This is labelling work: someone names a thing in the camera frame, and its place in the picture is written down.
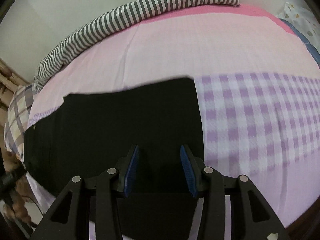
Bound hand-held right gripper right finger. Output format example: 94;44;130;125
180;144;292;240

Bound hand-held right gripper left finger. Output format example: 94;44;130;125
30;144;140;240

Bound black pants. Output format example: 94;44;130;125
23;76;206;240

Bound brown floral cloth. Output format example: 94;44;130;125
0;149;34;227

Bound plaid pillow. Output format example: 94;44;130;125
4;84;38;162

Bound pink purple checked bed sheet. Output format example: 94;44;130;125
25;3;320;240

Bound grey white striped blanket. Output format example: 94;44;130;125
34;0;240;92

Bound white dotted cloth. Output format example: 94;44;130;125
277;2;320;67

